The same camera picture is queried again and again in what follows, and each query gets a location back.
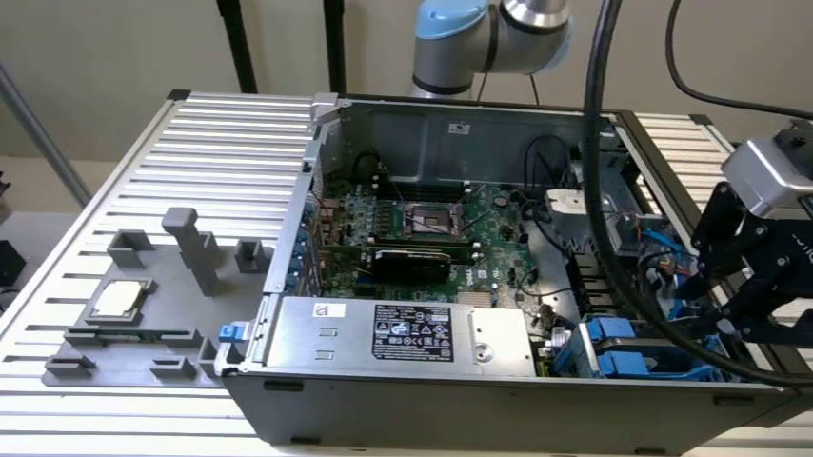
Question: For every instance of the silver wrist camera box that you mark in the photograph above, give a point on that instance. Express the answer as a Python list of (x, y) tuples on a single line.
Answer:
[(767, 176)]

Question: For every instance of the silver drive cage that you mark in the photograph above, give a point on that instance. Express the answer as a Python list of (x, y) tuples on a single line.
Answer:
[(625, 176)]

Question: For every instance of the silver power supply unit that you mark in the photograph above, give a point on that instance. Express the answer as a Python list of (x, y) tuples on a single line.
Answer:
[(348, 333)]

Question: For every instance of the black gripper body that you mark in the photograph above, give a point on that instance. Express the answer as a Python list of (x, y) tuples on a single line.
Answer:
[(787, 247)]

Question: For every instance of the blue case latch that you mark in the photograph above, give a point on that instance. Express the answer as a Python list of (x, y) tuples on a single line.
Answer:
[(231, 332)]

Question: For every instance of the grey parts rack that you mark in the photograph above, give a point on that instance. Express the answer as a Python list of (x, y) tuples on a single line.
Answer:
[(177, 290)]

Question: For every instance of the black stand pole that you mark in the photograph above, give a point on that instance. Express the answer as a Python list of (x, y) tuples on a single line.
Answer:
[(237, 47), (335, 47)]

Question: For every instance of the open black PC case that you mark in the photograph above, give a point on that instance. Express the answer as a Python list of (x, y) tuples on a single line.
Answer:
[(507, 409)]

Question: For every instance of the grey metal pole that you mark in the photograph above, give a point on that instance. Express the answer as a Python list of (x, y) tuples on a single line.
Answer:
[(37, 138)]

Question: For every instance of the green motherboard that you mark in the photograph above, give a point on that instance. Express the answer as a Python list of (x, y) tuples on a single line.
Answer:
[(502, 257)]

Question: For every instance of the CPU socket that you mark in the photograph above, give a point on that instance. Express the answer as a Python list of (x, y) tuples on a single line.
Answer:
[(431, 219)]

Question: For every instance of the black box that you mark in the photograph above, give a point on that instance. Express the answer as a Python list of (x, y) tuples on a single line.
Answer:
[(9, 264)]

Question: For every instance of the grey fan duct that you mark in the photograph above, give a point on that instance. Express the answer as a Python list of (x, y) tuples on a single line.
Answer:
[(565, 200)]

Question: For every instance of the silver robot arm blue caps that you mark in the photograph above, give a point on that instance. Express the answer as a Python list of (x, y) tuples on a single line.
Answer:
[(456, 52)]

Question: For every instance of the silver CPU chip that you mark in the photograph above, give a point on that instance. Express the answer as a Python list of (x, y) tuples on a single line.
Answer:
[(120, 300)]

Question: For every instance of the hard disk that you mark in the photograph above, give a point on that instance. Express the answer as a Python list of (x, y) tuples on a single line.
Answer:
[(625, 366), (613, 329)]

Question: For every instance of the black graphics card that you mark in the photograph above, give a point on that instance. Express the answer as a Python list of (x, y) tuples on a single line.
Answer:
[(410, 266)]

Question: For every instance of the grey blue disk bay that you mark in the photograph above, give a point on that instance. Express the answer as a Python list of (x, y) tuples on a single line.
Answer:
[(673, 370)]

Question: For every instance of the green RAM stick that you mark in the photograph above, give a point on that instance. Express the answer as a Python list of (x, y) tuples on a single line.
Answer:
[(136, 337)]

